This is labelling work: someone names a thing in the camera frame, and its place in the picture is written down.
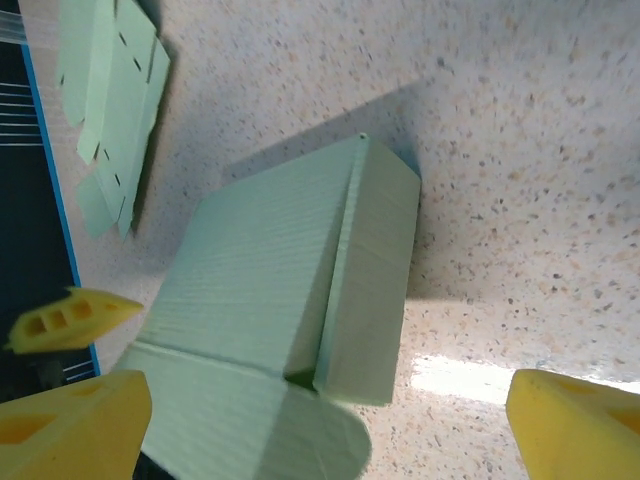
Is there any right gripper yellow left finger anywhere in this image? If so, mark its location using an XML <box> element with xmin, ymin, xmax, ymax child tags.
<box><xmin>0</xmin><ymin>368</ymin><xmax>153</xmax><ymax>480</ymax></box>

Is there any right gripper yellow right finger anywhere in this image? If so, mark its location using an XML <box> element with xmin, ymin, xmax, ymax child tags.
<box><xmin>505</xmin><ymin>368</ymin><xmax>640</xmax><ymax>480</ymax></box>

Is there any green paper box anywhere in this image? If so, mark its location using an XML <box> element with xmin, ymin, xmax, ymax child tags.
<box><xmin>55</xmin><ymin>0</ymin><xmax>172</xmax><ymax>240</ymax></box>
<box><xmin>117</xmin><ymin>132</ymin><xmax>424</xmax><ymax>480</ymax></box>

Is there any blue side panel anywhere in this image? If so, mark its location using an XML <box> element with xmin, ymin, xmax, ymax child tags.
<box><xmin>18</xmin><ymin>43</ymin><xmax>102</xmax><ymax>376</ymax></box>

